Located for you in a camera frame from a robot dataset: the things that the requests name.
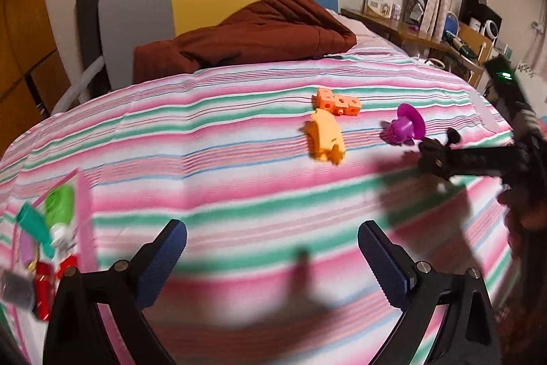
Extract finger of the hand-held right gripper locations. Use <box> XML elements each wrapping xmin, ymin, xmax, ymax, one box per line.
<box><xmin>416</xmin><ymin>128</ymin><xmax>516</xmax><ymax>183</ymax></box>

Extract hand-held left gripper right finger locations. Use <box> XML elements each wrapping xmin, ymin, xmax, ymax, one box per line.
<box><xmin>357</xmin><ymin>220</ymin><xmax>503</xmax><ymax>365</ymax></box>

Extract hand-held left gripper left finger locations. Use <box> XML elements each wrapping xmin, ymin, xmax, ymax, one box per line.
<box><xmin>43</xmin><ymin>218</ymin><xmax>189</xmax><ymax>365</ymax></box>

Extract purple suction toy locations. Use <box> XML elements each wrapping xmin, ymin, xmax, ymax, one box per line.
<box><xmin>382</xmin><ymin>103</ymin><xmax>427</xmax><ymax>147</ymax></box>

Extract white tray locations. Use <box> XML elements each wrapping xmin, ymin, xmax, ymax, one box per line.
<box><xmin>0</xmin><ymin>167</ymin><xmax>99</xmax><ymax>365</ymax></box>

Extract green white plug adapter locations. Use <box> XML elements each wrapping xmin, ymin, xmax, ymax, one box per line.
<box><xmin>44</xmin><ymin>184</ymin><xmax>77</xmax><ymax>252</ymax></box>

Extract red toy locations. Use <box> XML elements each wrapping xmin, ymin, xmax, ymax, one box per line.
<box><xmin>34</xmin><ymin>255</ymin><xmax>80</xmax><ymax>321</ymax></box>

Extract teal plastic cap toy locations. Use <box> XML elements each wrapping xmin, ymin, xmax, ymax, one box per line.
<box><xmin>16</xmin><ymin>204</ymin><xmax>55</xmax><ymax>257</ymax></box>

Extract purple oval toy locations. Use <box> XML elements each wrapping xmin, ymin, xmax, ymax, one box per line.
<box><xmin>19</xmin><ymin>236</ymin><xmax>41</xmax><ymax>269</ymax></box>

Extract black cylinder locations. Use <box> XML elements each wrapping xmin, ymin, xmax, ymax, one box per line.
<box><xmin>0</xmin><ymin>269</ymin><xmax>35</xmax><ymax>311</ymax></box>

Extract person's right forearm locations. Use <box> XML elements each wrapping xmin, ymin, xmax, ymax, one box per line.
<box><xmin>506</xmin><ymin>226</ymin><xmax>547</xmax><ymax>351</ymax></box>

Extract person's right hand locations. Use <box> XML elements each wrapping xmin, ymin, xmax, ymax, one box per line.
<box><xmin>497</xmin><ymin>186</ymin><xmax>547</xmax><ymax>232</ymax></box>

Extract wooden cabinet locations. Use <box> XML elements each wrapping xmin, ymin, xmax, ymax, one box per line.
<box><xmin>457</xmin><ymin>23</ymin><xmax>492</xmax><ymax>58</ymax></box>

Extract striped bed sheet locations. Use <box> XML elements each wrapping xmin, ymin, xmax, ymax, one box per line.
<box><xmin>0</xmin><ymin>49</ymin><xmax>520</xmax><ymax>365</ymax></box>

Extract orange toy animal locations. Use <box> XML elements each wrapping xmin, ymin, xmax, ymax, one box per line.
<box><xmin>303</xmin><ymin>108</ymin><xmax>347</xmax><ymax>166</ymax></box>

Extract wooden side desk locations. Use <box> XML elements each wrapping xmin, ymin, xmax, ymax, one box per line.
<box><xmin>341</xmin><ymin>8</ymin><xmax>485</xmax><ymax>88</ymax></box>

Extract orange cube blocks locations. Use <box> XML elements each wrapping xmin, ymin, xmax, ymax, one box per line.
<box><xmin>315</xmin><ymin>88</ymin><xmax>362</xmax><ymax>116</ymax></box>

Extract black bag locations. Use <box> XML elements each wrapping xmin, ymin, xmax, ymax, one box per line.
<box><xmin>459</xmin><ymin>0</ymin><xmax>503</xmax><ymax>33</ymax></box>

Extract pale pink pillow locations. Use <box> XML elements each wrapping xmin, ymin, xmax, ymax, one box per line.
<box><xmin>327</xmin><ymin>8</ymin><xmax>403</xmax><ymax>49</ymax></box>

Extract brown blanket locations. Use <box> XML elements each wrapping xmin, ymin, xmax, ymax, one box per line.
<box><xmin>132</xmin><ymin>0</ymin><xmax>357</xmax><ymax>86</ymax></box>

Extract wooden wardrobe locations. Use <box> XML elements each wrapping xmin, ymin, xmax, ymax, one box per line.
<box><xmin>0</xmin><ymin>0</ymin><xmax>71</xmax><ymax>160</ymax></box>

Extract white bed rail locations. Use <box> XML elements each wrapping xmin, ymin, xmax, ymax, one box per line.
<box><xmin>51</xmin><ymin>57</ymin><xmax>105</xmax><ymax>115</ymax></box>

